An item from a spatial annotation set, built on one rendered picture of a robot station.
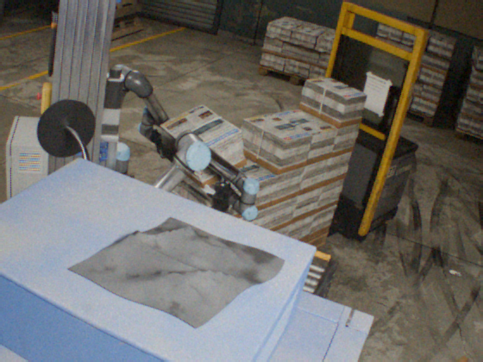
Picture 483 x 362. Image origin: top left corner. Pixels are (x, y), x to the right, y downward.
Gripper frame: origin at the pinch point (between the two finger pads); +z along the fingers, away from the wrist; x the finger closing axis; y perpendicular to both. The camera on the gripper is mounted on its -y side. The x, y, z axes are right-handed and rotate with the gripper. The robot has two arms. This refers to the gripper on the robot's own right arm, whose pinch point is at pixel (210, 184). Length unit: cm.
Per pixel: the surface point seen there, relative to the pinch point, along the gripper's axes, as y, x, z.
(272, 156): -27, -59, 22
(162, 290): 119, 90, -140
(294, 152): -29, -73, 17
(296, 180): -54, -74, 18
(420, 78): -218, -478, 200
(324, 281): -23, -10, -75
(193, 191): -18.7, 0.3, 21.0
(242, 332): 116, 84, -153
